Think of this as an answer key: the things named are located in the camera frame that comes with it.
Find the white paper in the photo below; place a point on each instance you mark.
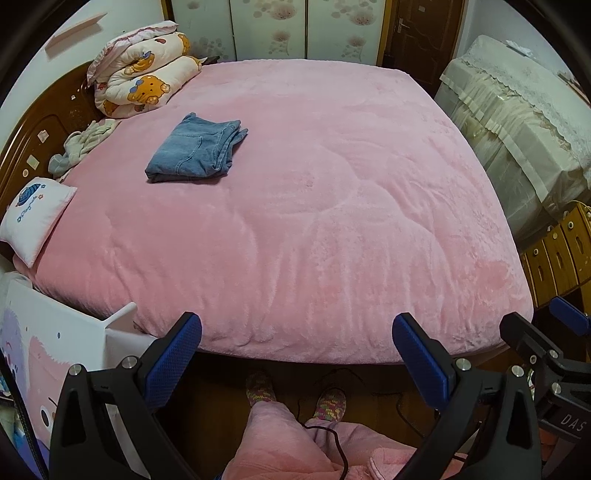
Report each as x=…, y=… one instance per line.
x=519, y=47

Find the white embroidered pillow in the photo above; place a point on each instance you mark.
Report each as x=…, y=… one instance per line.
x=32, y=217

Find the crumpled grey white cloth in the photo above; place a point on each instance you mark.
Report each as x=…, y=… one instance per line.
x=78, y=147

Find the blue denim jacket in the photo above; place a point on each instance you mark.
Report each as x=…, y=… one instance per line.
x=194, y=150

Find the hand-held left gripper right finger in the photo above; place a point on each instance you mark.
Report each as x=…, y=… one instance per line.
x=418, y=362

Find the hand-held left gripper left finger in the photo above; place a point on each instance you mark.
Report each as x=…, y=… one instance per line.
x=178, y=357

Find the brown wooden headboard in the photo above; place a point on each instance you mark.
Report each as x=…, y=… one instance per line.
x=46, y=124

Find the white pink cartoon cabinet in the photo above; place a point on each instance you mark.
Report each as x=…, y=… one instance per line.
x=60, y=332

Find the knitted multicolour slipper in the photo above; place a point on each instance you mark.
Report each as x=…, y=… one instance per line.
x=330, y=406
x=261, y=390

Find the cream lace covered furniture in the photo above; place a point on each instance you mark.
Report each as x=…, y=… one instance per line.
x=517, y=120

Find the wooden slatted crib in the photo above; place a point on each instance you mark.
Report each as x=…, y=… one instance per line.
x=561, y=263

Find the person's pink fleece clothing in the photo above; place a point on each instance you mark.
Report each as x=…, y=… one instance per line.
x=277, y=443

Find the white wall shelf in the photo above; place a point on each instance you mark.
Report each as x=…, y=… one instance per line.
x=76, y=30

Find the dark brown wooden door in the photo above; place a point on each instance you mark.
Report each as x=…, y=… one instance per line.
x=422, y=37

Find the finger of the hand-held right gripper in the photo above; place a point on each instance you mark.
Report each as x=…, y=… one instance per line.
x=570, y=314
x=531, y=339

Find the pink fleece bed blanket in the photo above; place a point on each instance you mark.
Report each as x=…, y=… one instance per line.
x=323, y=207

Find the floral sliding wardrobe doors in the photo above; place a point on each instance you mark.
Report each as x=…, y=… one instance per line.
x=277, y=27

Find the folded cartoon bear quilt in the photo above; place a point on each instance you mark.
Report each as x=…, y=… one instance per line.
x=143, y=74

